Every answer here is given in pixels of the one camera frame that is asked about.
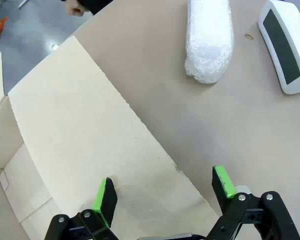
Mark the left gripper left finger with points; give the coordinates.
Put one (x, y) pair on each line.
(110, 200)

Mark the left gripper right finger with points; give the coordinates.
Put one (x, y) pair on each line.
(272, 212)

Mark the bubble-wrapped clock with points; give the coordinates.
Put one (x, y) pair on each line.
(207, 37)

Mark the person's right forearm black sleeve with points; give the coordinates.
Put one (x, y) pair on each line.
(97, 5)

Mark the person's right hand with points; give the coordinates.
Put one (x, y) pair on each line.
(75, 8)

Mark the open cardboard box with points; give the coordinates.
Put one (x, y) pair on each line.
(77, 112)

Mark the white digital clock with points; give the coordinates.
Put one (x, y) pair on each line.
(281, 45)

